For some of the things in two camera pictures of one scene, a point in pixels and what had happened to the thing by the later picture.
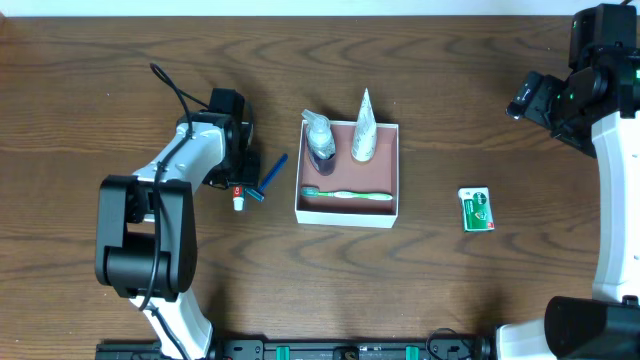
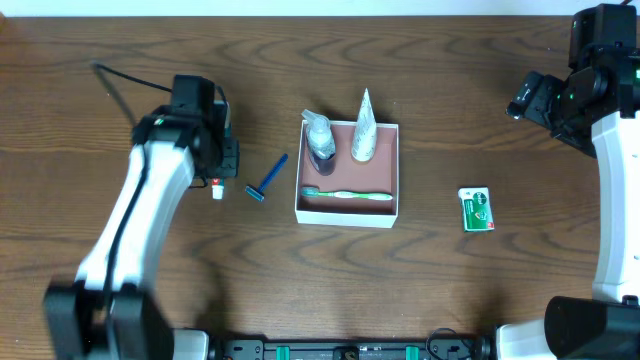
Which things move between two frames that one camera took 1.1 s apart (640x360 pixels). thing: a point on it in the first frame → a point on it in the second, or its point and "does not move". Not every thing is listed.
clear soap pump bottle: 320,142 does not move
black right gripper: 536,98 does not move
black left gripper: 248,170 → 228,157
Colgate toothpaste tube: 238,200 → 218,186
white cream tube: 365,136 does not move
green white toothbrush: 313,191 does not move
